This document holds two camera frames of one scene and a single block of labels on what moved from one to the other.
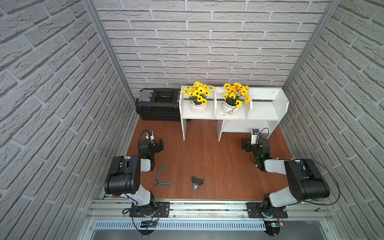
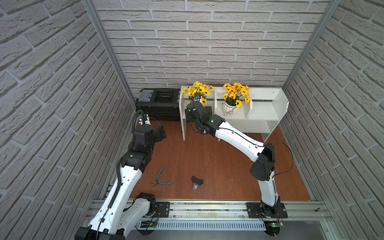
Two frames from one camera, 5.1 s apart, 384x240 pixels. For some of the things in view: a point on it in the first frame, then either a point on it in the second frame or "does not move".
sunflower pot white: x=197 y=94 does not move
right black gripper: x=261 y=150 -> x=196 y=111
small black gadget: x=196 y=182 does not move
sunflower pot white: x=235 y=94 does not move
